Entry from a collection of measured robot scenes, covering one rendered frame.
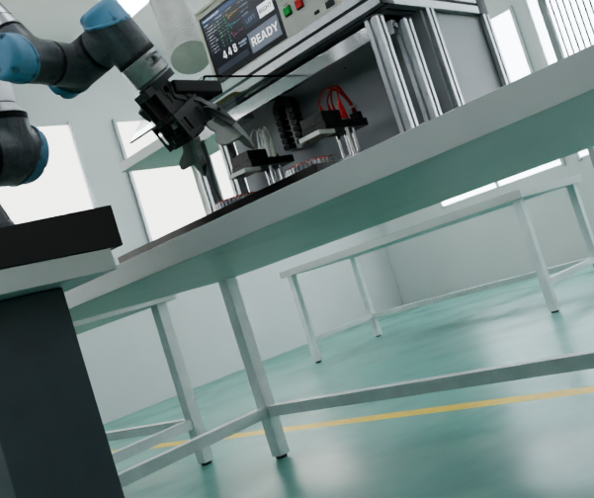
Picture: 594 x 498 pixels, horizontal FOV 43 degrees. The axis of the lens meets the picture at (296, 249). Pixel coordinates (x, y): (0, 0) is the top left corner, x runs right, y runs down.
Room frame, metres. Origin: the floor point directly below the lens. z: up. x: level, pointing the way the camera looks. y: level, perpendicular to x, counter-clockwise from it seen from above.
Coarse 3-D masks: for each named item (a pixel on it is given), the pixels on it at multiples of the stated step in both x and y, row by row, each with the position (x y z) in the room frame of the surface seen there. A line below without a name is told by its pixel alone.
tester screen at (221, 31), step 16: (240, 0) 1.74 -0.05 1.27; (256, 0) 1.71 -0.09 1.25; (272, 0) 1.68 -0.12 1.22; (224, 16) 1.78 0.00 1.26; (240, 16) 1.75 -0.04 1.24; (272, 16) 1.69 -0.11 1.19; (208, 32) 1.83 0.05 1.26; (224, 32) 1.79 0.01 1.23; (240, 32) 1.76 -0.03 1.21; (224, 48) 1.81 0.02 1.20; (240, 48) 1.77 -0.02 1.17; (240, 64) 1.78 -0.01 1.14
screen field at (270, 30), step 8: (264, 24) 1.71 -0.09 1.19; (272, 24) 1.69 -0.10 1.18; (256, 32) 1.73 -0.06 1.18; (264, 32) 1.71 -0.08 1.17; (272, 32) 1.69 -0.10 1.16; (280, 32) 1.68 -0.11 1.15; (256, 40) 1.73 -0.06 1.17; (264, 40) 1.72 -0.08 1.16; (272, 40) 1.70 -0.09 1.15; (256, 48) 1.74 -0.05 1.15
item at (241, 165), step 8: (248, 152) 1.71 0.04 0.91; (256, 152) 1.73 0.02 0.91; (264, 152) 1.75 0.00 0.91; (232, 160) 1.75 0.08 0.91; (240, 160) 1.73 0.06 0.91; (248, 160) 1.71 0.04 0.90; (256, 160) 1.72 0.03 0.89; (264, 160) 1.74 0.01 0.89; (272, 160) 1.76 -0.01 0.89; (280, 160) 1.78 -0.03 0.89; (288, 160) 1.80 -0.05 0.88; (240, 168) 1.74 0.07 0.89; (248, 168) 1.71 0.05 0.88; (256, 168) 1.72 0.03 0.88; (264, 168) 1.79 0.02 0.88; (280, 168) 1.79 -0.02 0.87; (232, 176) 1.73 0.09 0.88; (240, 176) 1.73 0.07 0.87
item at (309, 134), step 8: (320, 112) 1.55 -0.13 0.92; (328, 112) 1.56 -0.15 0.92; (336, 112) 1.58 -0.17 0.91; (304, 120) 1.58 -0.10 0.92; (312, 120) 1.56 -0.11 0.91; (320, 120) 1.55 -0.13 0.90; (328, 120) 1.56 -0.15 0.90; (336, 120) 1.57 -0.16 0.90; (344, 120) 1.59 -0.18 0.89; (352, 120) 1.61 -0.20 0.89; (360, 120) 1.63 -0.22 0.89; (304, 128) 1.58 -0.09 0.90; (312, 128) 1.57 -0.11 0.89; (320, 128) 1.55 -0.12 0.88; (328, 128) 1.55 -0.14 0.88; (336, 128) 1.58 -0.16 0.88; (344, 128) 1.61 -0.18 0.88; (352, 128) 1.62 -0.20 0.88; (304, 136) 1.56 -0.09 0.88; (312, 136) 1.54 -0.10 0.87; (320, 136) 1.56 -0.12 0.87; (328, 136) 1.64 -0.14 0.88; (336, 136) 1.65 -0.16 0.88; (344, 136) 1.64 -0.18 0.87; (344, 152) 1.65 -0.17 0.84
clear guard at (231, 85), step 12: (228, 84) 1.64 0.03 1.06; (240, 84) 1.67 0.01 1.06; (252, 84) 1.70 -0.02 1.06; (264, 84) 1.73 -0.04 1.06; (216, 96) 1.70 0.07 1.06; (228, 96) 1.73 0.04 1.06; (240, 96) 1.77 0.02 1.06; (252, 96) 1.80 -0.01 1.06; (228, 108) 1.84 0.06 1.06; (144, 120) 1.68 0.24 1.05; (144, 132) 1.62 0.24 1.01
